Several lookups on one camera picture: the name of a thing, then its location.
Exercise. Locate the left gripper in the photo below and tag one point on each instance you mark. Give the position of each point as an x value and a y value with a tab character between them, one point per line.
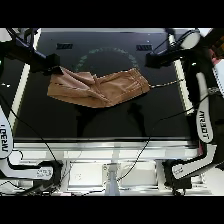
48	62

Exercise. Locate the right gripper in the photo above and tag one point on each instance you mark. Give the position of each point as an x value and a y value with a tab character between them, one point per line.
156	60

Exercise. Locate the brown trousers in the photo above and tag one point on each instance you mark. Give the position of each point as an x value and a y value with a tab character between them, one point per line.
103	88

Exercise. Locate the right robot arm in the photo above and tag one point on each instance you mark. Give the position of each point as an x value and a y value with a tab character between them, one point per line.
204	123

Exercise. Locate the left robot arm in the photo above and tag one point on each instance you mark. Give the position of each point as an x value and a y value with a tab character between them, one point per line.
5	133

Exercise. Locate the silver frame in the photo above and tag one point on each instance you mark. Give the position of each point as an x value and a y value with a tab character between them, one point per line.
86	156

